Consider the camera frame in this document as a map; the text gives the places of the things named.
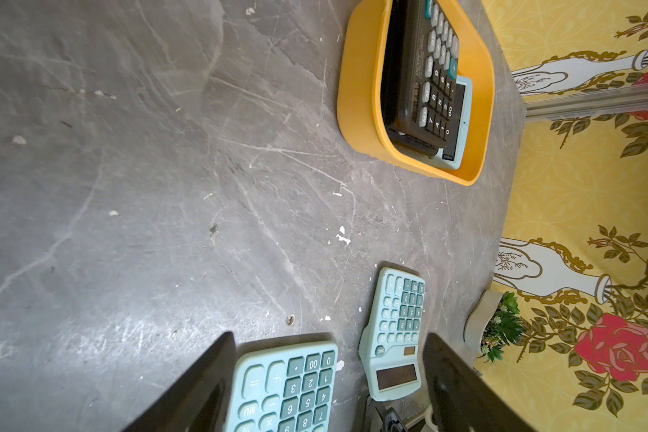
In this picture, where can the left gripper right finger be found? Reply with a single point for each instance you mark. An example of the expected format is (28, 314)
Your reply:
(461, 401)

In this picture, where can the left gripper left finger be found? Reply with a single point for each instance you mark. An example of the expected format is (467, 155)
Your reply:
(198, 400)

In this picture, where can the teal calculator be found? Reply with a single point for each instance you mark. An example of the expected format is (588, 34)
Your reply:
(389, 345)
(459, 135)
(284, 389)

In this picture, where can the yellow storage box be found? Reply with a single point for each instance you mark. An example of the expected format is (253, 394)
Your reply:
(359, 107)

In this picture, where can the black calculator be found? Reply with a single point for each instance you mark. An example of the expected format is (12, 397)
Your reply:
(421, 100)

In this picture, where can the small potted green plant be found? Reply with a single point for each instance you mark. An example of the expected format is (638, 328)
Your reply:
(494, 324)

